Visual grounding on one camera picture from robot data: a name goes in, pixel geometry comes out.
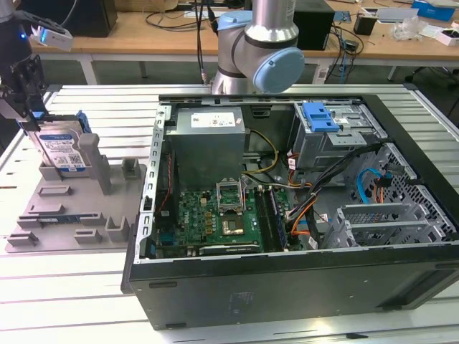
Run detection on blue data wire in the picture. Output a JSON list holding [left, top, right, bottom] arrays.
[[356, 168, 381, 206]]

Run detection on clear plastic bag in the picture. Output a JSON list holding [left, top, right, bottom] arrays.
[[390, 16, 427, 41]]

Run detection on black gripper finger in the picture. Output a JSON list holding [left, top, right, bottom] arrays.
[[0, 66, 40, 132], [21, 53, 46, 114]]

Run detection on long wooden desk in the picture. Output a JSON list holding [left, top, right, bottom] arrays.
[[0, 0, 459, 87]]

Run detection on hard disk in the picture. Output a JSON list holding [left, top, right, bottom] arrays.
[[16, 110, 90, 173]]

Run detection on CPU socket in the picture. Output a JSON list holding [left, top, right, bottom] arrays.
[[219, 213, 248, 238]]

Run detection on RAM stick with chips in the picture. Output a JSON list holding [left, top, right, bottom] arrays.
[[268, 188, 290, 252]]

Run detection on black cable bundle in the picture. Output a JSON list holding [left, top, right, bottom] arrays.
[[286, 141, 419, 219]]

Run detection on green motherboard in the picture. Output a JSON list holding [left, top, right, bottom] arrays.
[[153, 175, 313, 259]]

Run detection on small black box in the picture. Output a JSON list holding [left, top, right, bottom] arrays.
[[353, 10, 378, 36]]

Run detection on perforated metal disk bay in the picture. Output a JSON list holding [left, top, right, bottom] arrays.
[[322, 202, 449, 252]]

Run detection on grey flat device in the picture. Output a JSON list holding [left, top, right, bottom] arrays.
[[361, 6, 420, 24]]

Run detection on locking lever wire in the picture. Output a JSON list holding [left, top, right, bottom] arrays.
[[242, 174, 250, 214]]

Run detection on yellow power wires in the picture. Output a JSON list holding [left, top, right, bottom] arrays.
[[243, 128, 280, 178]]

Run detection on large black box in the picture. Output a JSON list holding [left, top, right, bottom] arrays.
[[14, 0, 118, 39]]

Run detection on blue plastic drive latch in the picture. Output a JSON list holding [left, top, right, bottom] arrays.
[[302, 102, 340, 133]]

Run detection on white open box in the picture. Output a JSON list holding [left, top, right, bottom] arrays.
[[419, 24, 459, 47]]

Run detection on grey metal drive cage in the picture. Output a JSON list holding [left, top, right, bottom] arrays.
[[288, 102, 390, 180]]

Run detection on RAM stick blue label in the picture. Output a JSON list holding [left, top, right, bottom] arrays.
[[37, 214, 82, 225]]

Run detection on grey power supply unit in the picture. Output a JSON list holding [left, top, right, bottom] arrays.
[[164, 106, 248, 191]]

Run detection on grey parts rack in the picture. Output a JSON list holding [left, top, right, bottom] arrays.
[[5, 132, 148, 254]]

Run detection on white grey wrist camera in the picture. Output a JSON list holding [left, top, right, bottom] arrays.
[[29, 24, 75, 52]]

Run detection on blue cardboard box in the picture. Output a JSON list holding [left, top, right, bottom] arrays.
[[411, 0, 459, 23]]

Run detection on black open PC case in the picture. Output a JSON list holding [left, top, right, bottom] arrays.
[[120, 92, 459, 331]]

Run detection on black graphics card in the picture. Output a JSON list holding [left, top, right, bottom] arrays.
[[199, 243, 262, 257]]

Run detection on black RAM slot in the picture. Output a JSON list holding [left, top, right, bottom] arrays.
[[254, 186, 279, 254]]

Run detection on metal socket cover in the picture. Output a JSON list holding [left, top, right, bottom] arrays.
[[214, 178, 247, 215]]

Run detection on orange wire loop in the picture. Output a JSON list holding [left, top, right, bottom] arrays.
[[290, 214, 313, 238]]

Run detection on orange black power wire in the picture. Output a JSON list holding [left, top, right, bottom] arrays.
[[372, 176, 392, 206]]

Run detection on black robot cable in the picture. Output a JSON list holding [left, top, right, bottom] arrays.
[[194, 0, 219, 86]]

